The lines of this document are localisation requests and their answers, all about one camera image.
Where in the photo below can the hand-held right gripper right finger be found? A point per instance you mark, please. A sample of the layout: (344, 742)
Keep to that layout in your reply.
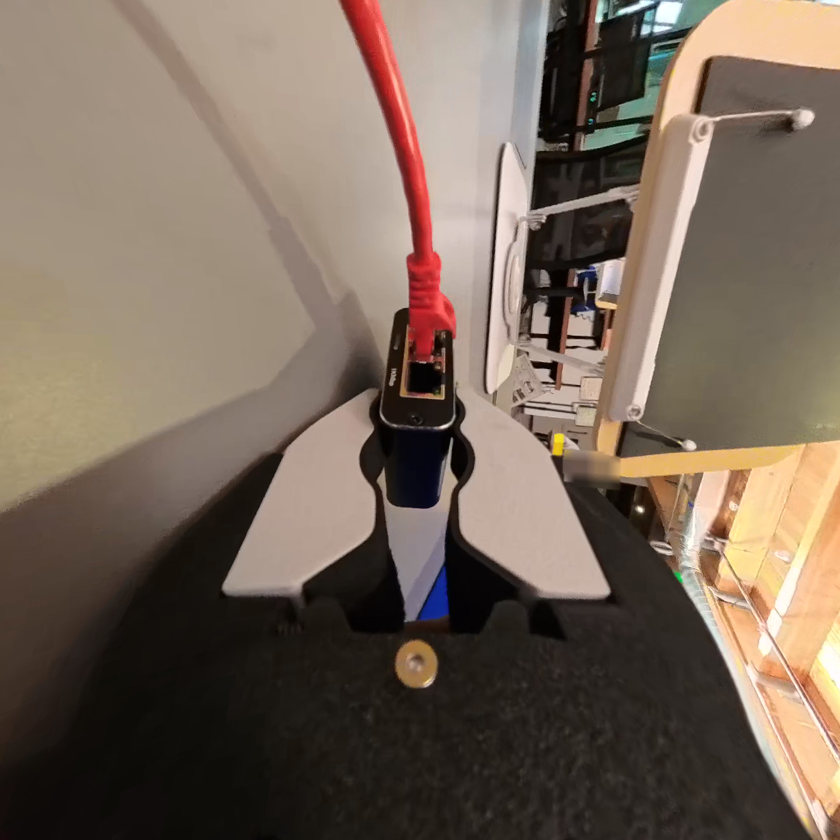
(525, 512)

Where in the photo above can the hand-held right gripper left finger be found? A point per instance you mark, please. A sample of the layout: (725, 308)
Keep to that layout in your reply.
(308, 512)

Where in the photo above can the black ethernet splitter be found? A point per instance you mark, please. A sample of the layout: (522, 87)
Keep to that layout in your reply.
(417, 459)

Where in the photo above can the white mounting bar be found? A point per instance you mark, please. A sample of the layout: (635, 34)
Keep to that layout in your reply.
(663, 262)

